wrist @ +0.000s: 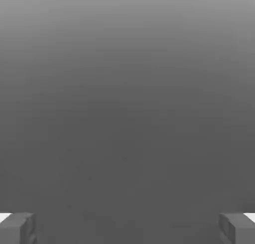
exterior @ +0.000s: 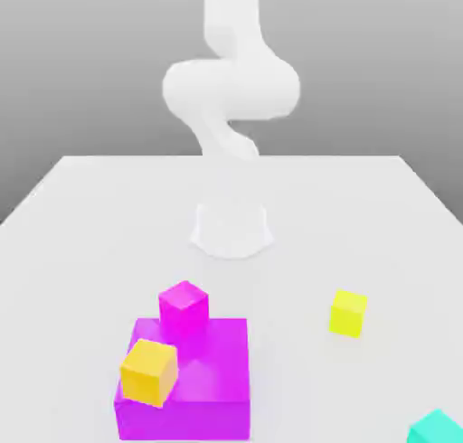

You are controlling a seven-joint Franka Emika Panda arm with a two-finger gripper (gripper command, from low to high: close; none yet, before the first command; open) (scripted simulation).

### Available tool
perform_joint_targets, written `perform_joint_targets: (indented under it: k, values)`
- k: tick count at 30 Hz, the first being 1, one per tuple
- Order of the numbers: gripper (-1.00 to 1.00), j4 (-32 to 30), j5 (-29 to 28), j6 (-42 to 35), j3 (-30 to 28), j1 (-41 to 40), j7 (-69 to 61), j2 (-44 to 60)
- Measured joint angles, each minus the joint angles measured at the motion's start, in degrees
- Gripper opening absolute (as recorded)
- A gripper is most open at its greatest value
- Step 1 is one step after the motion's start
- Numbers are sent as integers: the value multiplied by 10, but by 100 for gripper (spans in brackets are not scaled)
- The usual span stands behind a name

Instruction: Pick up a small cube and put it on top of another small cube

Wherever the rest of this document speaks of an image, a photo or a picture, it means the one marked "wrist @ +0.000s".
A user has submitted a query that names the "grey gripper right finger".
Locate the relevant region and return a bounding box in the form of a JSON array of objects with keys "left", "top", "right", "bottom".
[{"left": 218, "top": 212, "right": 255, "bottom": 244}]

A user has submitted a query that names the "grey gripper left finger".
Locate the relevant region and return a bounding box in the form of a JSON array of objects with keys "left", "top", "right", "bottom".
[{"left": 0, "top": 212, "right": 38, "bottom": 244}]

